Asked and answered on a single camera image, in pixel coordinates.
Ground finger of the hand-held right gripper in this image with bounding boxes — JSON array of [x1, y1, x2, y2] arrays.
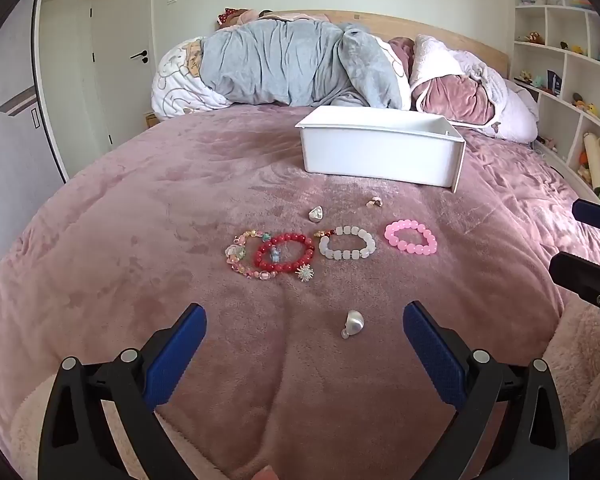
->
[[550, 252, 600, 322], [571, 199, 600, 236]]

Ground pink and white quilt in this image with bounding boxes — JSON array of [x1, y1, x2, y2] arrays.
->
[[387, 34, 538, 141]]

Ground silver heart pendant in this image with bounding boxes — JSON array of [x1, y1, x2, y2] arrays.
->
[[340, 310, 366, 339]]

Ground wooden headboard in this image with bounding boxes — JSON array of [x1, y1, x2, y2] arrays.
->
[[215, 10, 510, 81]]

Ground multicolour charm bracelet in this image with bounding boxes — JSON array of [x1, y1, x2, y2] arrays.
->
[[225, 230, 281, 282]]

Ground white cartoon print duvet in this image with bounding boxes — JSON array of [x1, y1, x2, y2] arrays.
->
[[151, 36, 233, 120]]

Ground red bead bracelet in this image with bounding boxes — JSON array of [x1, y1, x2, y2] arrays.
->
[[253, 232, 315, 272]]

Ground red bow plush toy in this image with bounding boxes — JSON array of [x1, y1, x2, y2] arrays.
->
[[217, 7, 248, 26]]

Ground white plastic box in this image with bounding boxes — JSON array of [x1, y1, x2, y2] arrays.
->
[[295, 105, 467, 194]]

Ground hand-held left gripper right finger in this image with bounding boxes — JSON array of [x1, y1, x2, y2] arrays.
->
[[402, 301, 571, 480]]

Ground fluffy light pink blanket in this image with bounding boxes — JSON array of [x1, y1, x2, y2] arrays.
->
[[0, 255, 600, 480]]

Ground grey wardrobe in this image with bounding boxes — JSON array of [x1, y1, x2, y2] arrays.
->
[[0, 0, 67, 281]]

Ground white bead bracelet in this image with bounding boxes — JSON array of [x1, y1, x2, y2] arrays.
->
[[314, 225, 378, 261]]

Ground white shelf unit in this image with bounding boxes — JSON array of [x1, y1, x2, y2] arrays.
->
[[509, 0, 600, 207]]

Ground pink bead bracelet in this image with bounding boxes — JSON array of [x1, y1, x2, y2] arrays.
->
[[384, 219, 439, 256]]

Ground white door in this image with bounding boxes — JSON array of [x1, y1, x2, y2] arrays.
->
[[87, 0, 156, 148]]

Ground pink plush bed blanket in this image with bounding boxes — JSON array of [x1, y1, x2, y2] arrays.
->
[[0, 105, 600, 480]]

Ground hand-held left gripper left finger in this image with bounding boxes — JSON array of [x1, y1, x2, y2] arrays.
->
[[37, 303, 208, 480]]

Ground grey duvet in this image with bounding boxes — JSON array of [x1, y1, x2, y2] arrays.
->
[[200, 19, 403, 110]]

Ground person's dark clothing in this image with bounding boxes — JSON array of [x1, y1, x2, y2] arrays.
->
[[569, 437, 600, 480]]

